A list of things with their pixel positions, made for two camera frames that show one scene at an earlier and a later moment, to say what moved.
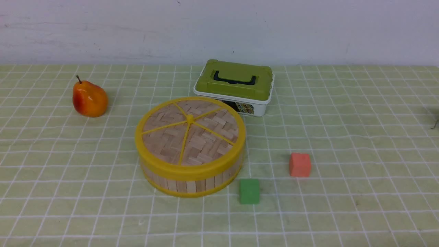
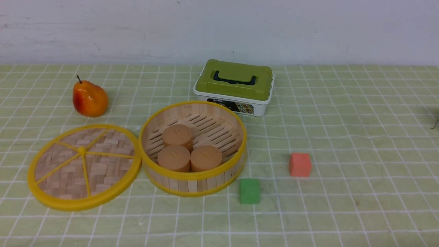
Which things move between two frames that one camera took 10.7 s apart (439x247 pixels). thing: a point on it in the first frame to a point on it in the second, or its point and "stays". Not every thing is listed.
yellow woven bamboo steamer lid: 190,137 to 84,167
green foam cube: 249,191 stays
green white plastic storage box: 248,86 stays
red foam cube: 300,164 stays
